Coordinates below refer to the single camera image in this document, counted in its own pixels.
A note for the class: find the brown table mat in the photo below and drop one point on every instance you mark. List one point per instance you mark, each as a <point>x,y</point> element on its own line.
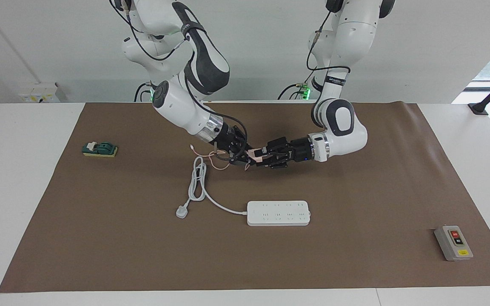
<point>270,255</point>

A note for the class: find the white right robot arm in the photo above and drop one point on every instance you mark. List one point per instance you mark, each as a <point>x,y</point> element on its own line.
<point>172,106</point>

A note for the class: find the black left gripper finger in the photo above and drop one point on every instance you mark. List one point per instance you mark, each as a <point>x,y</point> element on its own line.
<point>268,148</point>
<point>272,163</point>

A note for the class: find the grey on-off switch box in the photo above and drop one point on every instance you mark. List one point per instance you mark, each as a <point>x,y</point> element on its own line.
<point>453,243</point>

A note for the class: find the pink charger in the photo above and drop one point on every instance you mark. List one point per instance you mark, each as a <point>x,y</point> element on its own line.
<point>255,155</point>

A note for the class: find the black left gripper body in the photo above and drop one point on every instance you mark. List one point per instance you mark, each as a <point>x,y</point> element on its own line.
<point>296,151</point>

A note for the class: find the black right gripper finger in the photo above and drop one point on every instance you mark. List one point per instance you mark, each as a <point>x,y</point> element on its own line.
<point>243,159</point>
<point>245,138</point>

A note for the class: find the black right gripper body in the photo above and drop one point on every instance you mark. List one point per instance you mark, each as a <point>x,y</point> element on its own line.
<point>230,138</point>

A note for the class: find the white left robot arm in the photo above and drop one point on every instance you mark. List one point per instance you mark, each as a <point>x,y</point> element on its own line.
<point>343,29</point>

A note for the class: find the white power strip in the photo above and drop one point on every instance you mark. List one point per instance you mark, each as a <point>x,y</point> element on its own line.
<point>279,213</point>

